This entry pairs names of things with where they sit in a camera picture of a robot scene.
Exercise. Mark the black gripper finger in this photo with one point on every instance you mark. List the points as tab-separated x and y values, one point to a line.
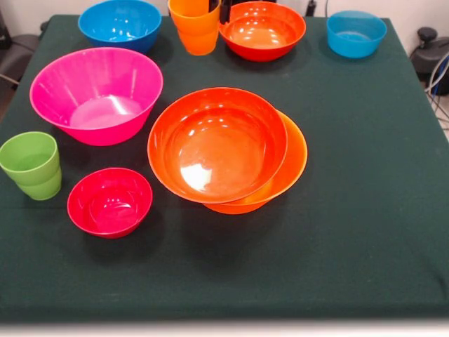
225	12
213	5

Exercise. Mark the orange plastic cup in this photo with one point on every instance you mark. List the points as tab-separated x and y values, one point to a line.
196	31

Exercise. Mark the red-orange plastic bowl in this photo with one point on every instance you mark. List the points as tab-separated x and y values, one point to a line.
270	38
217	147

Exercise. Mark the small black device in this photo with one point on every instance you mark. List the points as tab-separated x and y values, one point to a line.
311	7

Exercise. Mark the large blue bowl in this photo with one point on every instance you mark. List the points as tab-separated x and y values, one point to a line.
105	38

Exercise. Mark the small translucent blue bowl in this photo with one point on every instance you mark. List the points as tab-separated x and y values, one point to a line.
350	42

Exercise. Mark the large pink bowl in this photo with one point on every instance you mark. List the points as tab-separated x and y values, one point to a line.
94	105

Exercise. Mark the large orange bowl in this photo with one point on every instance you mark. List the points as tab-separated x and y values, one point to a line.
291	158

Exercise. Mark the small crimson bowl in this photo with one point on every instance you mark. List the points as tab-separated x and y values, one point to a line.
108	207

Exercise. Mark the dark green tablecloth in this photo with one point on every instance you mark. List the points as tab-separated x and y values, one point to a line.
350	210

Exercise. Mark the green plastic cup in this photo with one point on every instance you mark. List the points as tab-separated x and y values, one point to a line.
35	175

